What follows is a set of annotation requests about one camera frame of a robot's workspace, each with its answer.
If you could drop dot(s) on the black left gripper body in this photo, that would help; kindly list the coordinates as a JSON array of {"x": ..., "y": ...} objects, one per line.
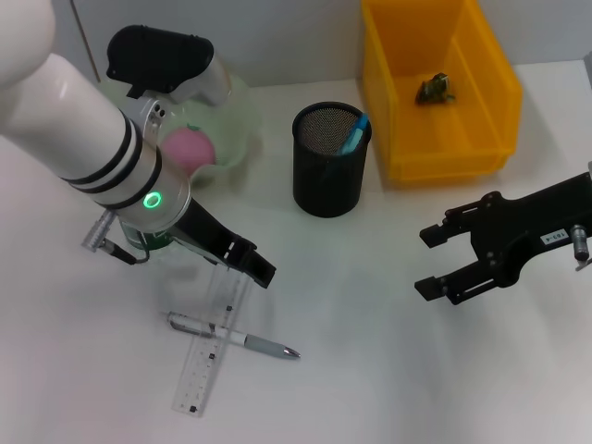
[{"x": 203, "y": 231}]

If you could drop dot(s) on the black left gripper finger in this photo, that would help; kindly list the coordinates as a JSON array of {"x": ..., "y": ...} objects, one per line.
[{"x": 259, "y": 273}]

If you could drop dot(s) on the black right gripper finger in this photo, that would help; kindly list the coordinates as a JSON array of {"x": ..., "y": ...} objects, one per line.
[
  {"x": 430, "y": 287},
  {"x": 432, "y": 235}
]

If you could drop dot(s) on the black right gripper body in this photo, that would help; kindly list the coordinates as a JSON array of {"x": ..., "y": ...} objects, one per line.
[{"x": 532, "y": 231}]

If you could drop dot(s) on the clear green-label water bottle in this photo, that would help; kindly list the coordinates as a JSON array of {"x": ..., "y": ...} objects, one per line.
[{"x": 152, "y": 240}]

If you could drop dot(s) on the white grey ballpoint pen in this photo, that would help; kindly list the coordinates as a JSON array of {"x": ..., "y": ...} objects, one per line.
[{"x": 268, "y": 348}]

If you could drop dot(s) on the pink toy peach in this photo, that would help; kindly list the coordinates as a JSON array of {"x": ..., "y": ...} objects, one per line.
[{"x": 189, "y": 148}]

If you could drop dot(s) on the clear plastic ruler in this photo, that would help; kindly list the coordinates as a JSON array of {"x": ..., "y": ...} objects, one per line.
[{"x": 199, "y": 384}]

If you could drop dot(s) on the blue teal scissors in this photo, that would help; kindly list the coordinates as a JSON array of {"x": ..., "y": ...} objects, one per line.
[{"x": 356, "y": 134}]

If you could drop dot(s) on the green plastic wrapper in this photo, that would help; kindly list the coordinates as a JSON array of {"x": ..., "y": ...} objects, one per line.
[{"x": 435, "y": 90}]

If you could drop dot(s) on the black mesh pen holder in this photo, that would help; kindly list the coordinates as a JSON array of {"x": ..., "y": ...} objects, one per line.
[{"x": 324, "y": 194}]

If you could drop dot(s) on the translucent green fruit bowl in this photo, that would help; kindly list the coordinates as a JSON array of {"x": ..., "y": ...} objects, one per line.
[{"x": 231, "y": 115}]

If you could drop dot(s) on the yellow plastic bin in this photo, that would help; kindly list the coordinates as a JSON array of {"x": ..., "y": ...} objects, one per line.
[{"x": 398, "y": 69}]

